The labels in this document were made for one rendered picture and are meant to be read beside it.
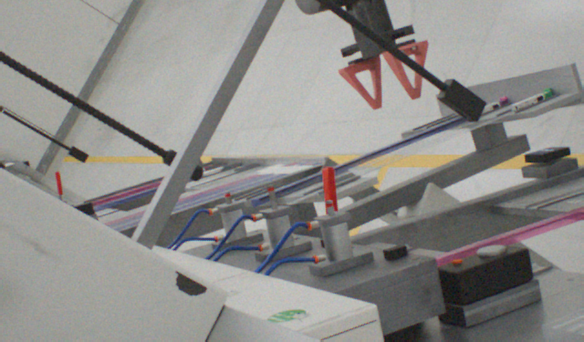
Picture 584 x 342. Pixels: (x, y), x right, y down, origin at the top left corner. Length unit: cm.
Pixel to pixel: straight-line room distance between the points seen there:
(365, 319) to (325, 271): 19
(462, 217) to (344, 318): 67
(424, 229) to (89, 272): 81
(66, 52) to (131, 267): 824
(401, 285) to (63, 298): 38
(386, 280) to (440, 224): 47
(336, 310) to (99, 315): 20
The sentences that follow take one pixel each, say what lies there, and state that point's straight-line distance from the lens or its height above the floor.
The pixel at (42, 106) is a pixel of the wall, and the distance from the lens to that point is 857.
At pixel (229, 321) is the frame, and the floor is 139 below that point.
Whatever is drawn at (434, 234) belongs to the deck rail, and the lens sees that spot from 120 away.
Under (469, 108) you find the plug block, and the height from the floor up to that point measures 113.
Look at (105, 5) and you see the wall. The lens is 880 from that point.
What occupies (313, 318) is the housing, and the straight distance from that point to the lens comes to 58.
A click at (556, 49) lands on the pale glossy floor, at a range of 298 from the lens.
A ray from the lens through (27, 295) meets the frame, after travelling 42.
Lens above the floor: 157
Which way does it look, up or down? 22 degrees down
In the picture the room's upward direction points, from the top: 58 degrees counter-clockwise
